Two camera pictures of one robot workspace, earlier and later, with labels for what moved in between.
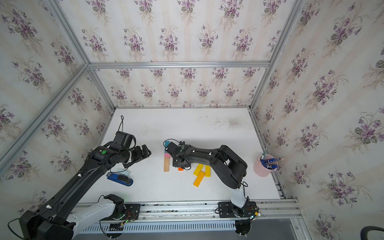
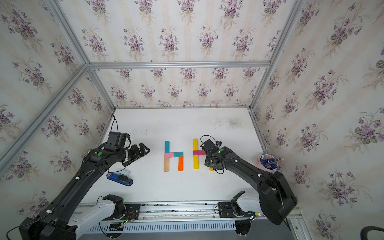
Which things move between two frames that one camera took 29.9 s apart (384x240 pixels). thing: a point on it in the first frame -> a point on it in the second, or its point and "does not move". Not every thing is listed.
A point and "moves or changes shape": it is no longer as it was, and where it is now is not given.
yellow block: x=207 y=171 moves or changes shape
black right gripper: x=174 y=163 -> x=207 y=162
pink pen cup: x=265 y=164 does not move
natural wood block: x=166 y=164 does not move
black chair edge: x=365 y=230 does not move
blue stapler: x=120 y=178 does not move
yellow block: x=198 y=169 -> x=195 y=144
